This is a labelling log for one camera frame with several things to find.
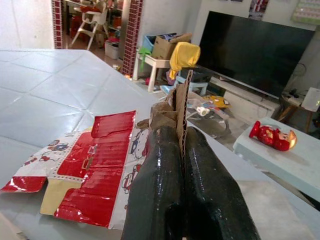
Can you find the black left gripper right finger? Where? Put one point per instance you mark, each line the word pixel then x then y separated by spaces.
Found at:
pixel 212 200

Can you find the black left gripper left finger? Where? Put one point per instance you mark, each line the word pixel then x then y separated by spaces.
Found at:
pixel 157 187

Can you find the cardboard piece with red label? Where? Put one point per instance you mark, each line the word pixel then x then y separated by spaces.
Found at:
pixel 182 105

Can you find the white storage bin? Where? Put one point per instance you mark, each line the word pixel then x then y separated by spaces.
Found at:
pixel 111 51

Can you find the red white printed carton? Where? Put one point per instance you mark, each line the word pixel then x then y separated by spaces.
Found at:
pixel 100 155

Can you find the light blue small table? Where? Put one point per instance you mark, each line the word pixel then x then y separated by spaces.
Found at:
pixel 287 165

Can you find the red gold toy figure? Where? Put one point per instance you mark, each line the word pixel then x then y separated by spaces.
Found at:
pixel 267 135

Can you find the baby bouncer seat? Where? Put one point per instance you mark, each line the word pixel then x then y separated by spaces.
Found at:
pixel 217 102

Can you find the white television stand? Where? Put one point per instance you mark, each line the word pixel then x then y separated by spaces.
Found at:
pixel 240 100

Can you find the light blue plastic stool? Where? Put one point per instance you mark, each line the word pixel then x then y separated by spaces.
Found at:
pixel 197 86

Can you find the white small side table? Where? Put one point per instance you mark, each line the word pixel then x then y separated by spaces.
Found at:
pixel 160 62

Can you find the brown wooden side table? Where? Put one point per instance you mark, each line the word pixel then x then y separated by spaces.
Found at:
pixel 295 102

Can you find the green plastic toy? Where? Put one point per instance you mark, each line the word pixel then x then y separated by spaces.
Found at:
pixel 143 51

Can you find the open brown cardboard box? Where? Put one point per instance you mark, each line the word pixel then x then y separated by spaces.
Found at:
pixel 161 48

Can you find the white box-shaped device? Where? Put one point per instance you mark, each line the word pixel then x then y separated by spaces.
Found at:
pixel 310 98

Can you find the blue storage box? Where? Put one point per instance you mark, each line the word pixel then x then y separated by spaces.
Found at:
pixel 147 42

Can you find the wide red brick pillar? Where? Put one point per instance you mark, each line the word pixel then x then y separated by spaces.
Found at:
pixel 132 37

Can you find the black flat television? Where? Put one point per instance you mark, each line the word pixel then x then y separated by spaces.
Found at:
pixel 250 50

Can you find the white baby high chair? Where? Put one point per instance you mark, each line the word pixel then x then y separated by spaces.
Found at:
pixel 86 18

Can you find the narrow red brick pillar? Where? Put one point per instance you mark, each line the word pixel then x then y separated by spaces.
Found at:
pixel 57 25

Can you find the wall calendar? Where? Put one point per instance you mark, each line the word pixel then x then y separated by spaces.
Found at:
pixel 257 8

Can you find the green wall chart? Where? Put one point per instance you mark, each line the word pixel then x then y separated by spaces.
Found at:
pixel 306 12

